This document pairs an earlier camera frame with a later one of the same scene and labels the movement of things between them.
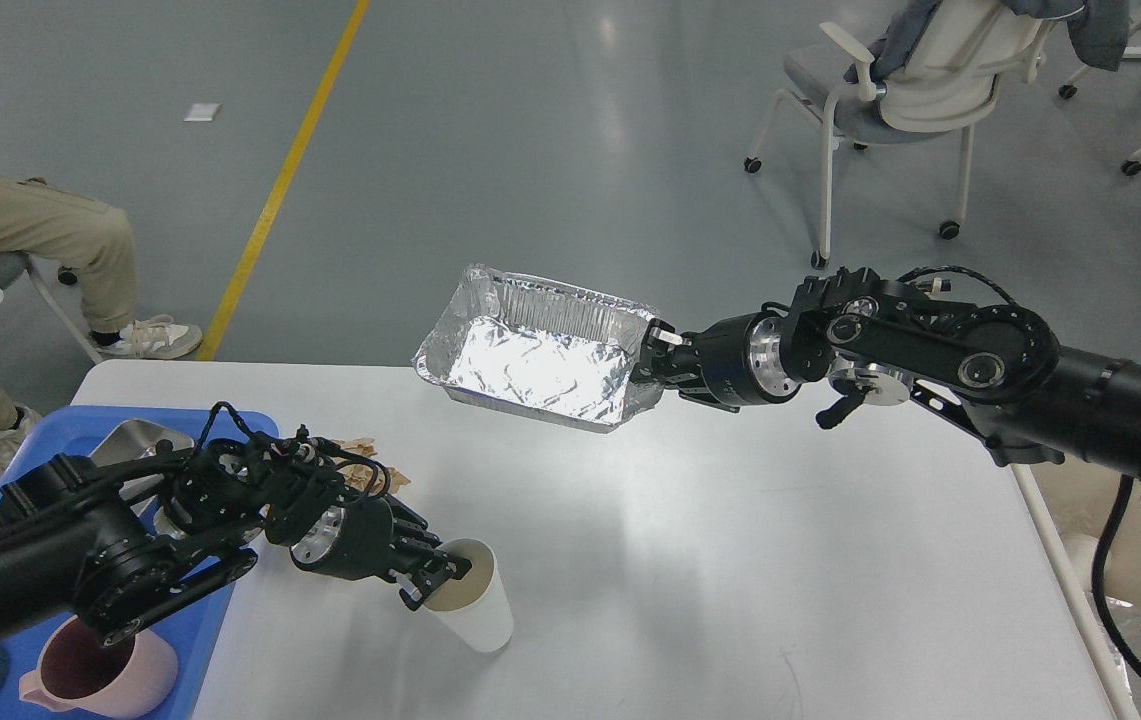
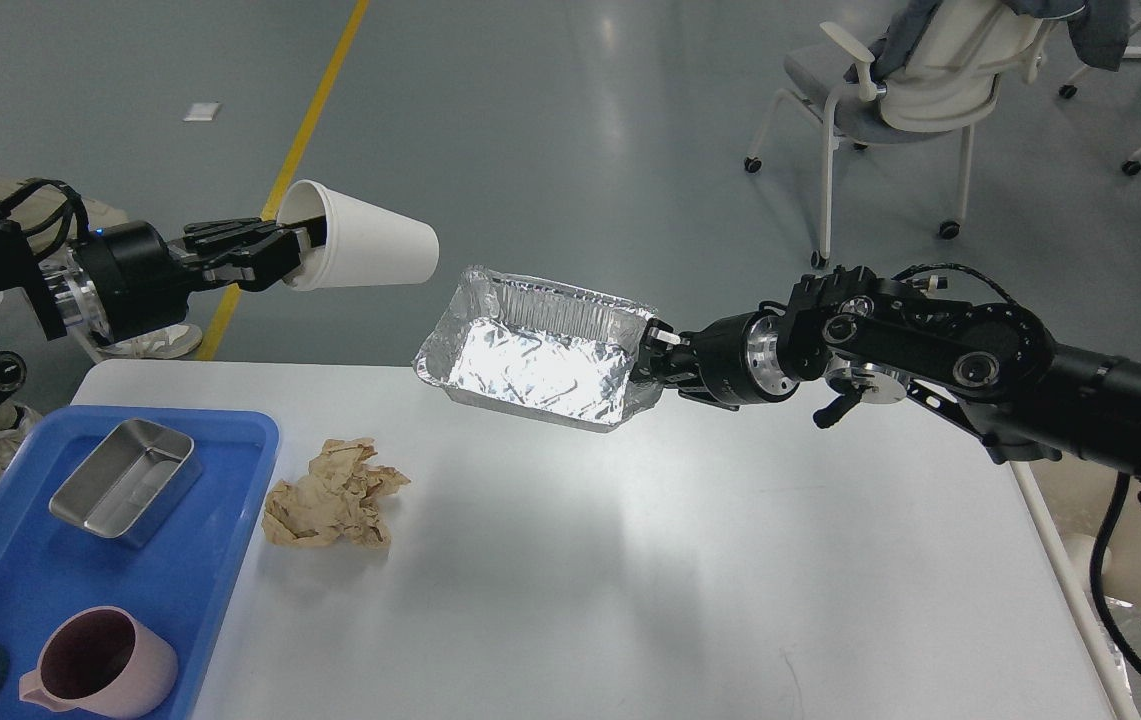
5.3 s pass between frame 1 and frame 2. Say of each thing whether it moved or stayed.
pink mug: stayed
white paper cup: moved
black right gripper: stayed
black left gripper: moved
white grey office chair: stayed
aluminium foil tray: stayed
